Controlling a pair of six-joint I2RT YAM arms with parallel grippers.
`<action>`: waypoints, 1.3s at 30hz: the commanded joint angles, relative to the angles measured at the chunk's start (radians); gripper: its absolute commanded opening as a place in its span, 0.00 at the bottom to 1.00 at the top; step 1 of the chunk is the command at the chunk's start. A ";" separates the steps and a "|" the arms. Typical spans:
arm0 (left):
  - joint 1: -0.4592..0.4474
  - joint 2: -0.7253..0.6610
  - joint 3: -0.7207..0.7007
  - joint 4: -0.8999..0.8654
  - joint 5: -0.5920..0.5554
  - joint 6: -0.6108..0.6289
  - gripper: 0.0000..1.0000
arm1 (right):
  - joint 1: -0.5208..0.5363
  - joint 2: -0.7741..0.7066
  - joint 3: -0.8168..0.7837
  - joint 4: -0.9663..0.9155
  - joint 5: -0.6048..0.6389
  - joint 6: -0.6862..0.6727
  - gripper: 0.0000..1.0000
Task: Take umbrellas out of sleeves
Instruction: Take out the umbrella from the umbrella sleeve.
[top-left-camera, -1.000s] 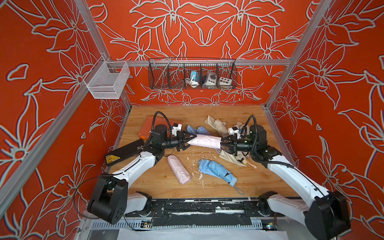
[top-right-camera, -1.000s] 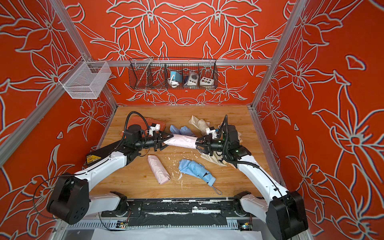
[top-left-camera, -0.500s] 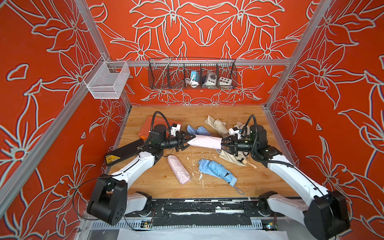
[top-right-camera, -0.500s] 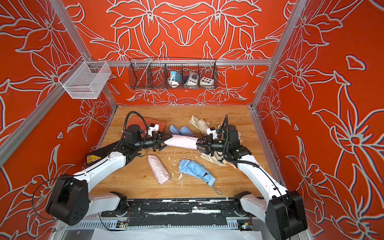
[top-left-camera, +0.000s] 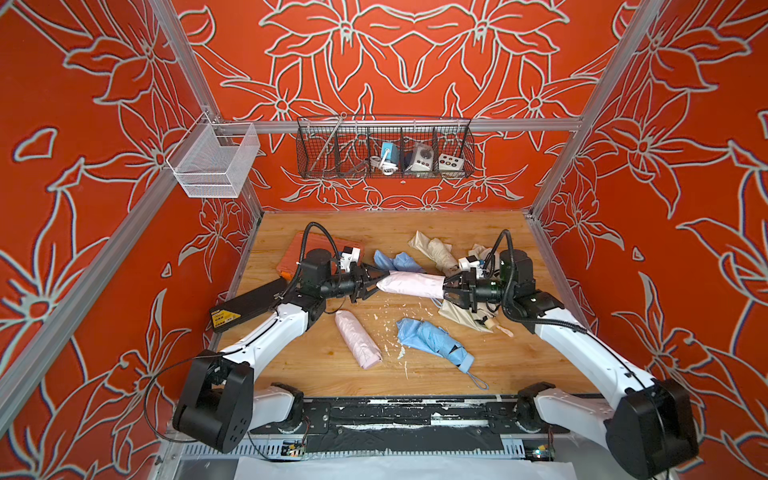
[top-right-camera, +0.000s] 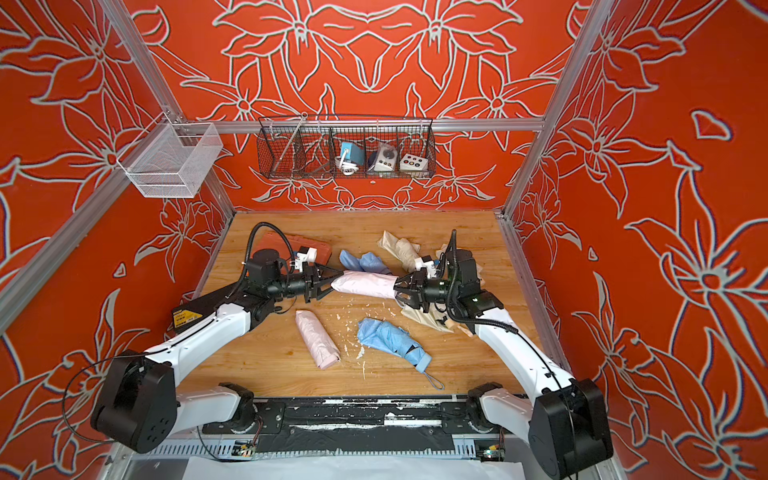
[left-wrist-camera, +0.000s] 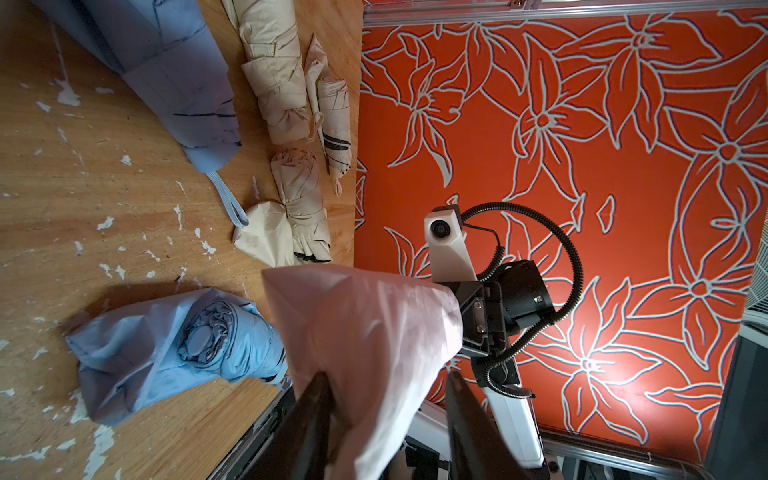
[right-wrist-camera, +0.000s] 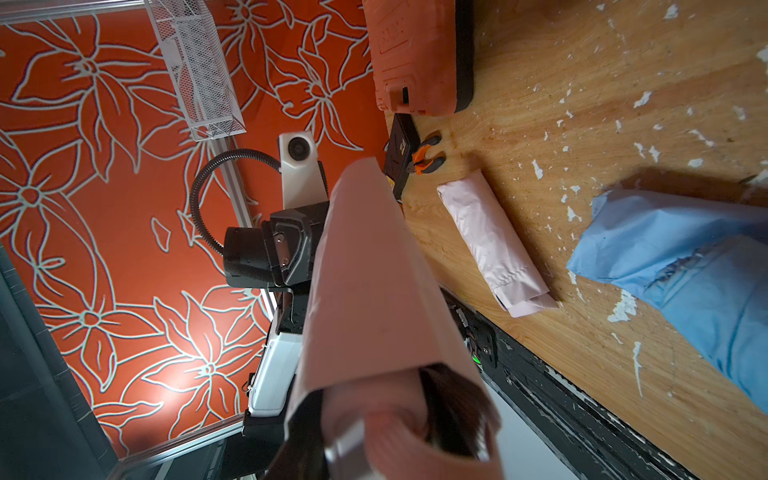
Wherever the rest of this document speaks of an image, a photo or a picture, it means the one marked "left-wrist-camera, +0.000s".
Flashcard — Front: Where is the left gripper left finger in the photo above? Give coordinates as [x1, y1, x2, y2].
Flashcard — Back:
[243, 372, 334, 479]

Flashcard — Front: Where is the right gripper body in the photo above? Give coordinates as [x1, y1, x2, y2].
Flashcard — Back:
[449, 281, 508, 359]

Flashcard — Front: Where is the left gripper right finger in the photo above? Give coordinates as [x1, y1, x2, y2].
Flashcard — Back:
[445, 372, 532, 480]

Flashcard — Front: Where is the pink umbrella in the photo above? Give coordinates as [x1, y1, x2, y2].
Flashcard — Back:
[262, 264, 463, 479]

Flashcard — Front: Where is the blue umbrella front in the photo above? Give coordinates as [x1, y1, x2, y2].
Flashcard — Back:
[65, 288, 288, 427]

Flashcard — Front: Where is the blue umbrella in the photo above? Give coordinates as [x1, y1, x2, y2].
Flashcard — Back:
[65, 288, 288, 427]
[36, 1, 249, 227]

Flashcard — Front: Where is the beige umbrella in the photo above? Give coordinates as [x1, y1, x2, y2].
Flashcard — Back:
[222, 0, 310, 145]
[304, 35, 352, 197]
[270, 149, 332, 263]

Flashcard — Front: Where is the beige umbrella back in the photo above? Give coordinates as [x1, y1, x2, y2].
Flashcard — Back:
[304, 35, 352, 197]

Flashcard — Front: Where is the blue umbrella back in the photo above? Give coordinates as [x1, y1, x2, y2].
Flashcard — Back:
[36, 1, 249, 227]

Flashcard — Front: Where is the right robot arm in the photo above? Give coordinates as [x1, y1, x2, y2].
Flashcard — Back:
[444, 202, 584, 479]

